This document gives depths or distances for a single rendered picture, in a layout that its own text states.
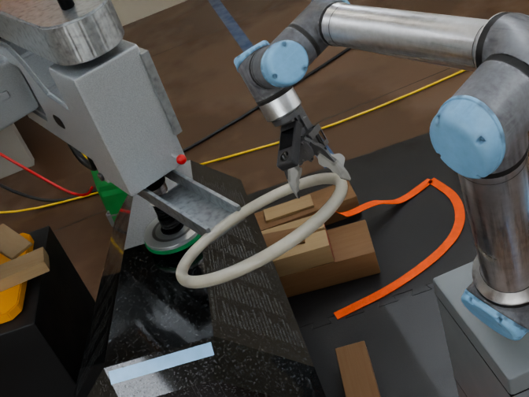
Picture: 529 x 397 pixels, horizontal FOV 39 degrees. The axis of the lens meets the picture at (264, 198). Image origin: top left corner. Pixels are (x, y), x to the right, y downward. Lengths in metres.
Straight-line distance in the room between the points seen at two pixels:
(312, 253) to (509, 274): 1.86
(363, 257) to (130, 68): 1.54
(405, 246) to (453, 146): 2.38
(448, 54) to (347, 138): 3.09
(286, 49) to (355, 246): 1.92
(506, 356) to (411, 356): 1.17
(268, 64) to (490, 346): 0.88
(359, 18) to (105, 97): 0.94
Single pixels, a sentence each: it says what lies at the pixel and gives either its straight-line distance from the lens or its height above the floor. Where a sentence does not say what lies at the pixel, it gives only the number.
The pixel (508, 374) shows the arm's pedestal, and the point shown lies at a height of 0.85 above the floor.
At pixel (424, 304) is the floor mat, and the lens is 3.19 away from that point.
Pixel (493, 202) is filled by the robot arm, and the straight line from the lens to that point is 1.23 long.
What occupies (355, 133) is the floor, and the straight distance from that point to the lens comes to 4.37.
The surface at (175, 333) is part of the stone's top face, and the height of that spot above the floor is 0.83.
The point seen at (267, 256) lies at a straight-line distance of 1.63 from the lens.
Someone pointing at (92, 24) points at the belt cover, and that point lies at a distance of 2.08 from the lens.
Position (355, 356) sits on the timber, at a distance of 2.91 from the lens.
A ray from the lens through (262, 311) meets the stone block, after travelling 2.37.
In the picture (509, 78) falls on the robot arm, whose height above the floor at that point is 1.74.
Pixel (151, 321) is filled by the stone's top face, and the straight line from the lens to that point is 2.31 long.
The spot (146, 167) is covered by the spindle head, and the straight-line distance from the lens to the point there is 2.29.
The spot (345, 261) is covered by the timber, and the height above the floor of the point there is 0.14.
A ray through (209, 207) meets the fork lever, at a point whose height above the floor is 1.09.
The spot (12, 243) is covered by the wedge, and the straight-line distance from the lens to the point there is 3.08.
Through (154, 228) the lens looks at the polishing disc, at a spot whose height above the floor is 0.89.
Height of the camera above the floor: 2.29
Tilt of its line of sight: 34 degrees down
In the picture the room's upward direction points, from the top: 20 degrees counter-clockwise
